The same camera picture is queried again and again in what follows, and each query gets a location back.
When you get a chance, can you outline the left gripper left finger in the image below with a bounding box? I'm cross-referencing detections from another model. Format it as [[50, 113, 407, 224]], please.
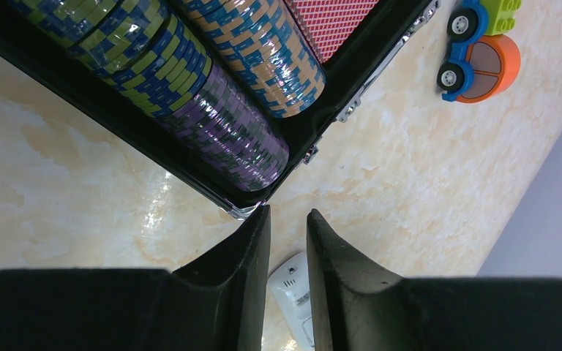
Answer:
[[0, 206, 271, 350]]

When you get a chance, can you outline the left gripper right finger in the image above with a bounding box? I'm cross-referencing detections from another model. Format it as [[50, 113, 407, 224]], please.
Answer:
[[307, 210, 562, 350]]

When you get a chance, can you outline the white remote control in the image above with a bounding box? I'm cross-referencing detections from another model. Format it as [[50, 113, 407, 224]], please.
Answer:
[[267, 252, 315, 350]]

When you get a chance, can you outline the blue orange chip stack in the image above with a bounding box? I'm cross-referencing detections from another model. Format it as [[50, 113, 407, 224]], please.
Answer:
[[175, 0, 326, 118]]

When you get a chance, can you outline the black poker chip case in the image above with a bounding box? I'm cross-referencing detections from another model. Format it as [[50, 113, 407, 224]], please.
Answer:
[[0, 1, 441, 219]]

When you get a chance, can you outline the green purple chip stack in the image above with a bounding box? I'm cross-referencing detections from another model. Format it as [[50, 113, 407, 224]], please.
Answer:
[[11, 0, 289, 192]]

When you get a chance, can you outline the colourful toy brick car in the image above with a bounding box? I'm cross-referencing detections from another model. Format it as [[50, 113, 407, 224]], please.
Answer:
[[436, 0, 522, 104]]

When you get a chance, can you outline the pink playing card deck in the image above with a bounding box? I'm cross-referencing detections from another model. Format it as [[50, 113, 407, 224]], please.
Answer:
[[286, 0, 378, 64]]

